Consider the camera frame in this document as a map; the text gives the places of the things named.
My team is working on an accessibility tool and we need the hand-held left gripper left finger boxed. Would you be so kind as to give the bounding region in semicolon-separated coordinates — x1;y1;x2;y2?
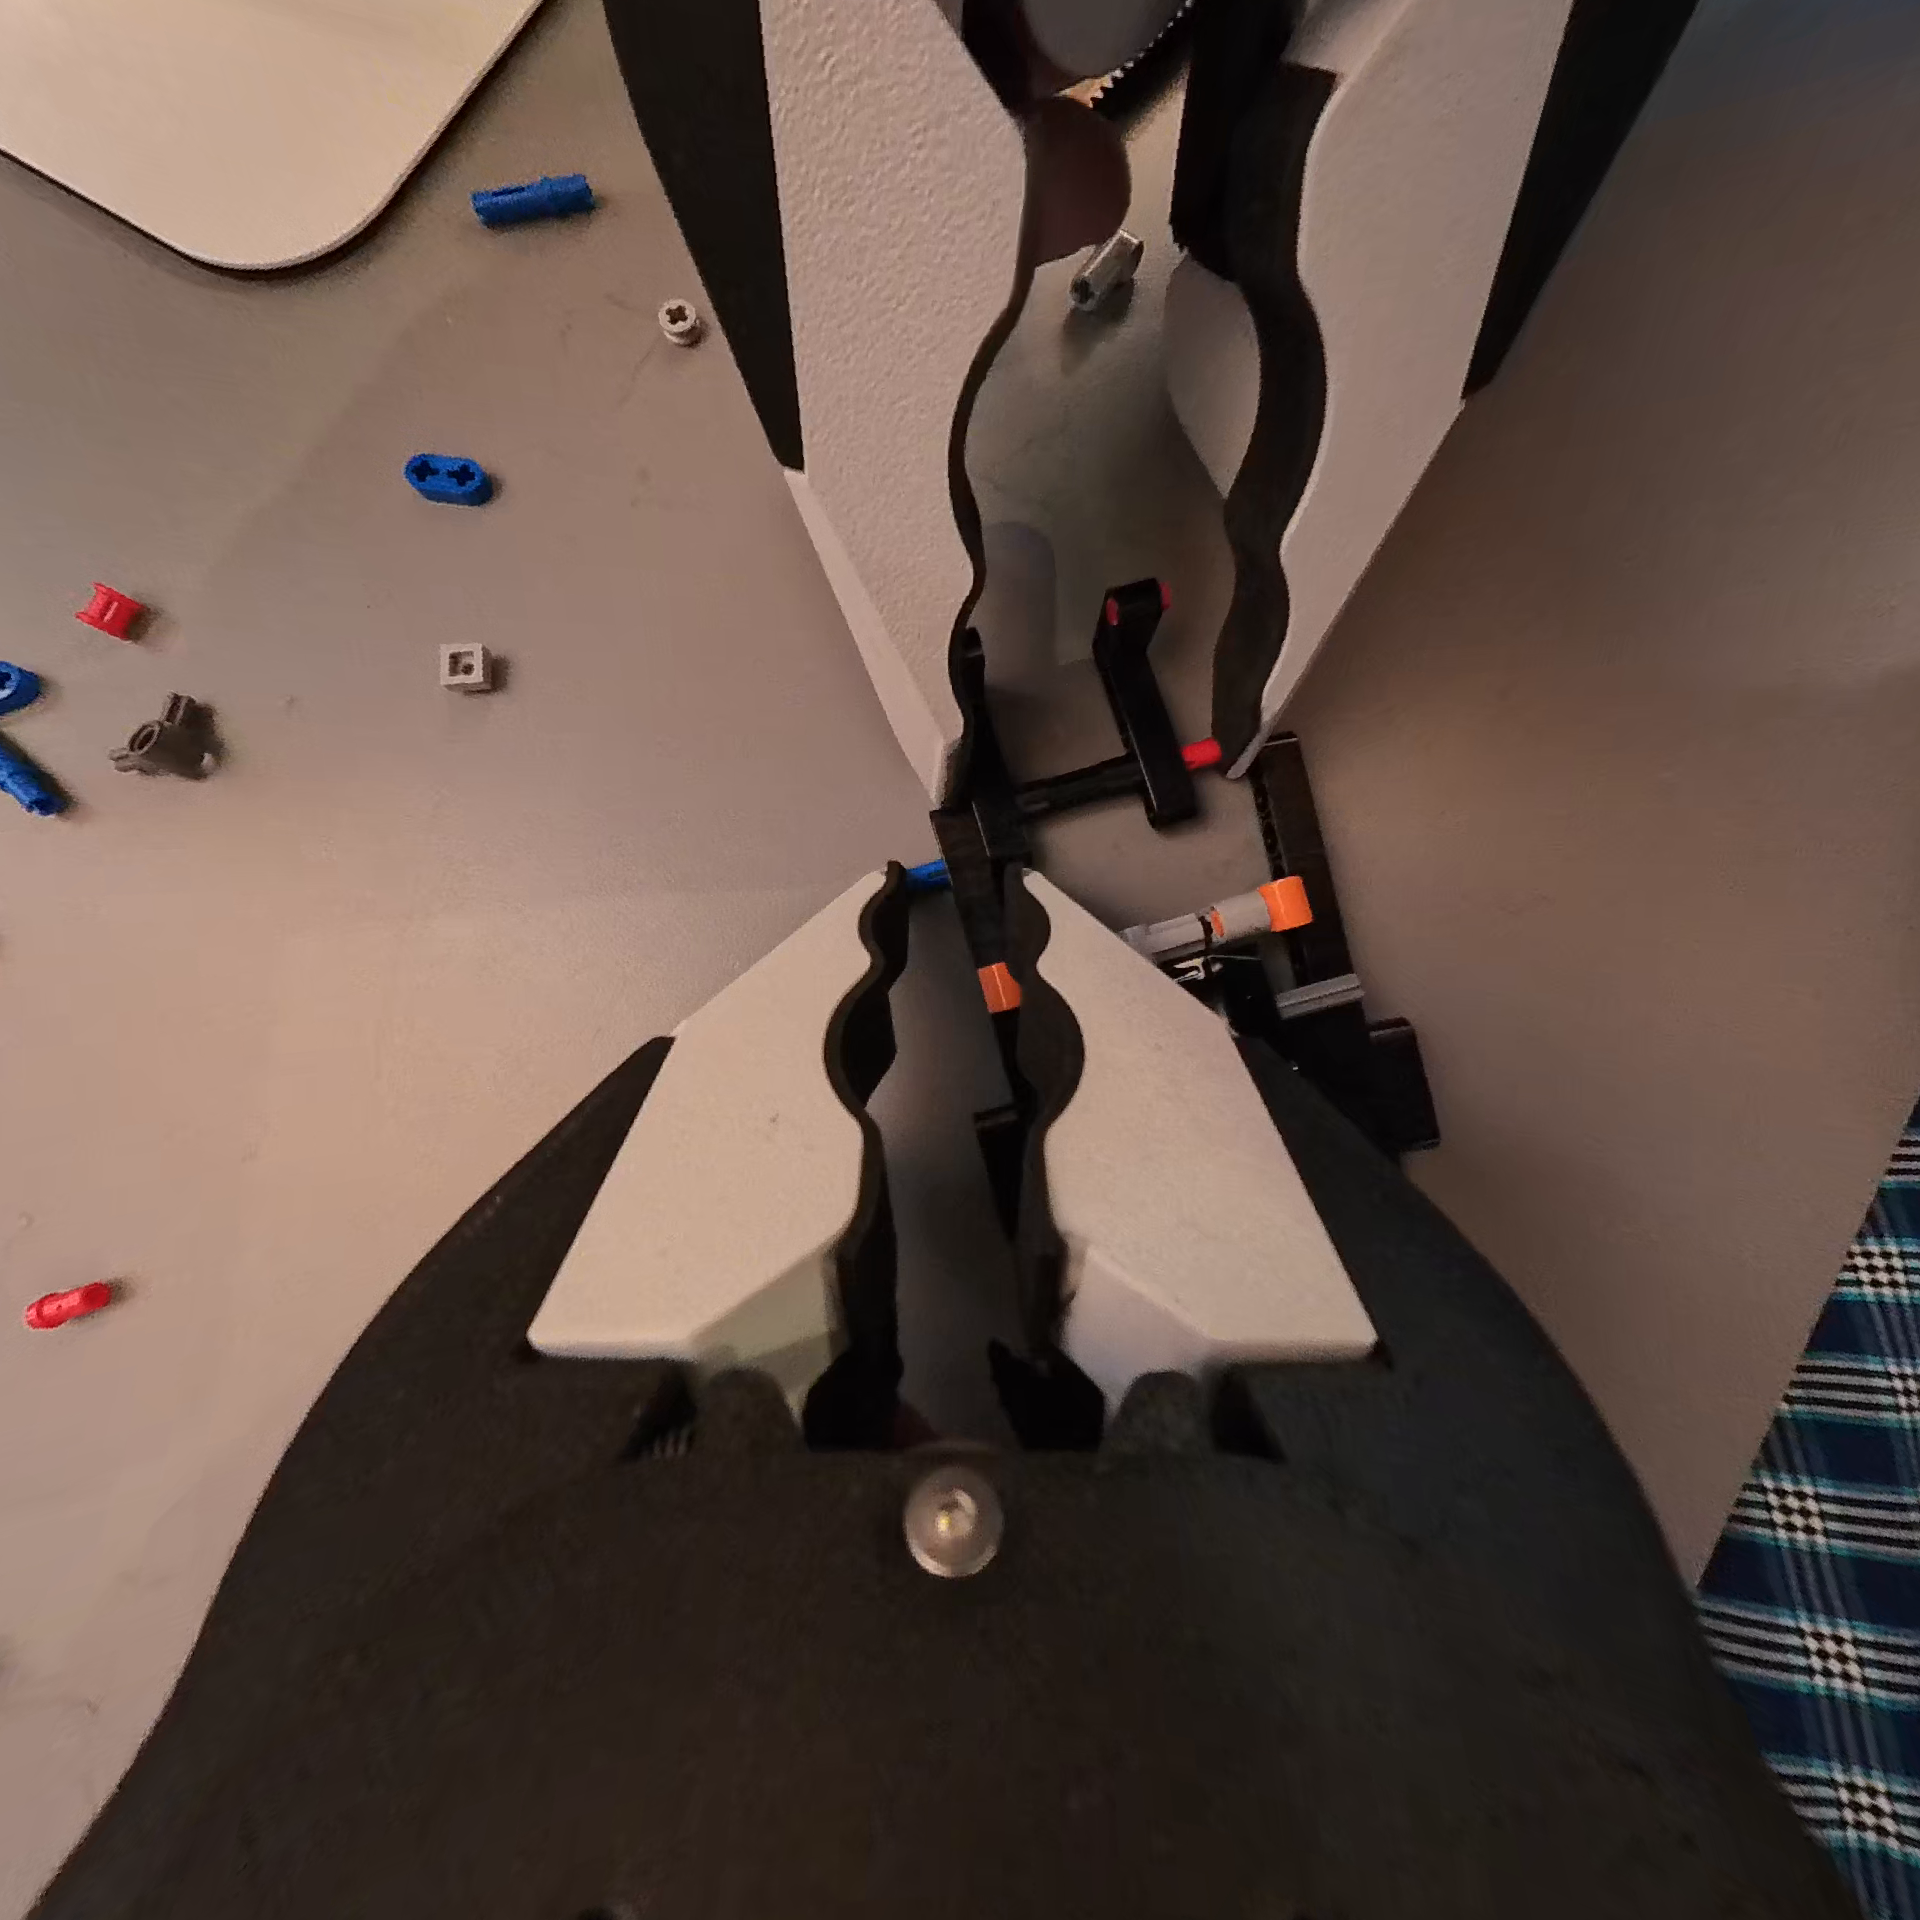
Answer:
525;866;913;1444

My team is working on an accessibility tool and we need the person's plaid shirt torso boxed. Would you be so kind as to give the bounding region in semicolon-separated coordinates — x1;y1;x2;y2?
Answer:
1692;1107;1920;1920

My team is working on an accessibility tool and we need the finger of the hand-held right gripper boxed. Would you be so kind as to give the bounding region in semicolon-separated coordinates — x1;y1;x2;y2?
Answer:
1168;0;1578;779
756;0;1037;799

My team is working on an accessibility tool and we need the light grey lego connector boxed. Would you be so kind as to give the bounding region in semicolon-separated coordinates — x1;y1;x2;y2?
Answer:
1066;227;1147;317

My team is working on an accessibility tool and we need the black lego liftarm blue pin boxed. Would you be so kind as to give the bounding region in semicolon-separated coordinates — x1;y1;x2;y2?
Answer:
897;630;1041;940

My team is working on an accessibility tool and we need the dark grey lego connector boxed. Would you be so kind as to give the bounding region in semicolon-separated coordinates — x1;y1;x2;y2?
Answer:
105;687;232;785

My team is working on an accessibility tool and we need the black lego chassis assembly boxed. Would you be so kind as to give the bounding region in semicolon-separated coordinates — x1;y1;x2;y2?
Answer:
960;731;1445;1359

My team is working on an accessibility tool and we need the black lego liftarm axle tube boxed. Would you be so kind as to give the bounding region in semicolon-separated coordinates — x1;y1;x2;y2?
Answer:
1019;579;1220;830

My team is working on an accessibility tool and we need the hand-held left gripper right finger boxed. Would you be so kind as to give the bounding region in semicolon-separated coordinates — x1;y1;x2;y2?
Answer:
1024;866;1376;1444

